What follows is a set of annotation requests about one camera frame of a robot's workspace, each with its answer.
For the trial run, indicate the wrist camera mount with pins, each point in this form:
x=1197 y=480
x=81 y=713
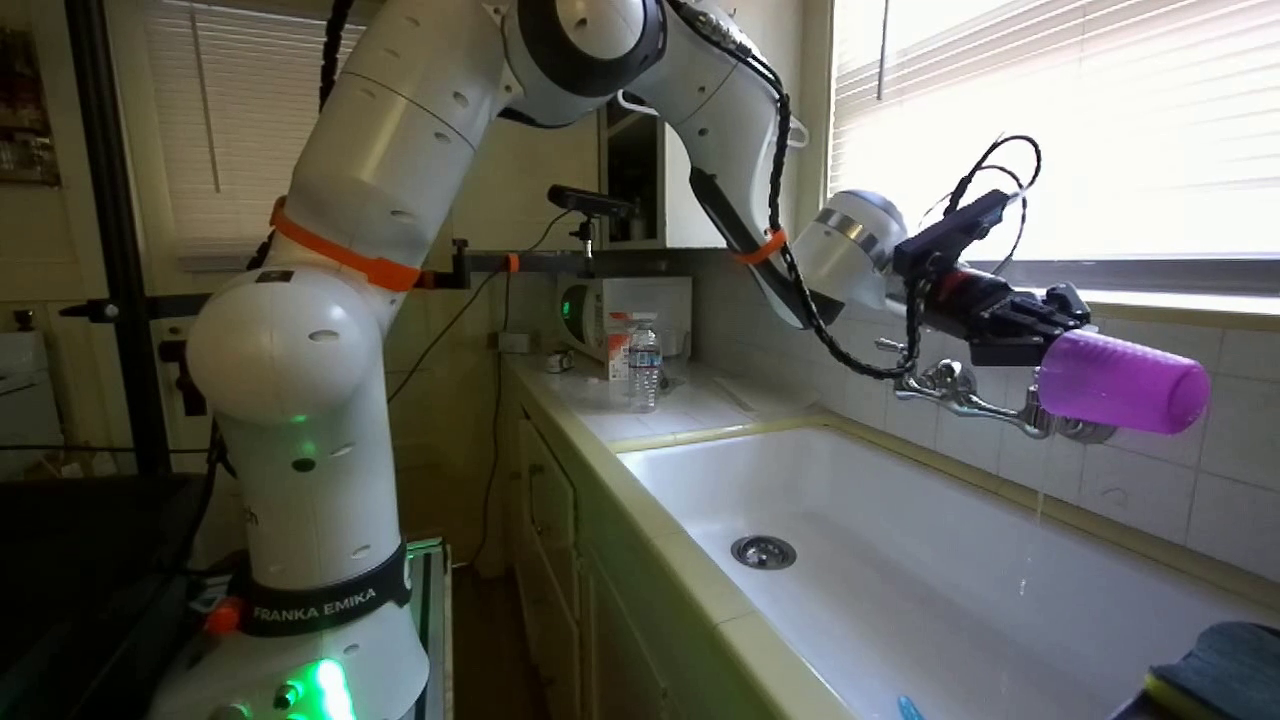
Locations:
x=942 y=244

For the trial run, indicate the white sink basin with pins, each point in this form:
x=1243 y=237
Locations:
x=920 y=587

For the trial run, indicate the clear water bottle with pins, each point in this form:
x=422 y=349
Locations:
x=646 y=361

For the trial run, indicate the white wall cabinet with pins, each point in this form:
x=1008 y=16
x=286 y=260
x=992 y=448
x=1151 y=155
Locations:
x=646 y=164

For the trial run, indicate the purple plastic cup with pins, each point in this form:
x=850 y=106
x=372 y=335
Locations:
x=1122 y=384

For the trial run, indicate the black camera on stand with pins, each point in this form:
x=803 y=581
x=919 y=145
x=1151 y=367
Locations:
x=602 y=213

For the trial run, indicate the white window blinds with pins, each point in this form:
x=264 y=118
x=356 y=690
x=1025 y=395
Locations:
x=1154 y=121

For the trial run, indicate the white appliance green light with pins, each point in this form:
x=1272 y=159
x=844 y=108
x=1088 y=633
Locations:
x=606 y=306

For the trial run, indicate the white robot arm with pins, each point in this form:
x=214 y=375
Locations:
x=289 y=354

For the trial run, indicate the sink drain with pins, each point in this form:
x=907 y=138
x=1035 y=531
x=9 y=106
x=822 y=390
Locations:
x=765 y=552

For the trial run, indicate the clear bottle orange label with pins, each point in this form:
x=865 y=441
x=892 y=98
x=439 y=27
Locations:
x=618 y=347

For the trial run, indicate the grey cloth sponge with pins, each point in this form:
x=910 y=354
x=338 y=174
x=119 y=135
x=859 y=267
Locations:
x=1230 y=674

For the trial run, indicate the robot base with led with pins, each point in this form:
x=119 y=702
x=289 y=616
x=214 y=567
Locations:
x=390 y=664

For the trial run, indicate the chrome wall faucet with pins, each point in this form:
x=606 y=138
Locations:
x=954 y=384

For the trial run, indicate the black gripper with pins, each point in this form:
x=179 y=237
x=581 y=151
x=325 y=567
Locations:
x=997 y=322

